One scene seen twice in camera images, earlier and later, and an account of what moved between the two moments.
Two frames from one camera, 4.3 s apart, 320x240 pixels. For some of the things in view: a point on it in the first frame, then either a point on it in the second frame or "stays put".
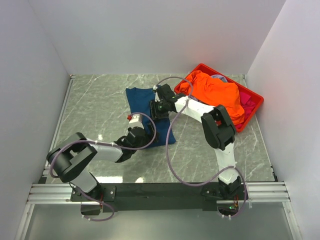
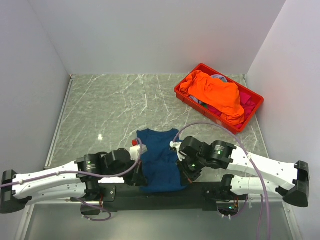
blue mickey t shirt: [139, 101] → [161, 171]
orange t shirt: [208, 90] stays put
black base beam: [159, 197] stays put
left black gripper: [149, 137] → [139, 179]
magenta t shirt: [248, 105] stays put
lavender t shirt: [221, 77] stays put
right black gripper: [155, 114] → [190, 176]
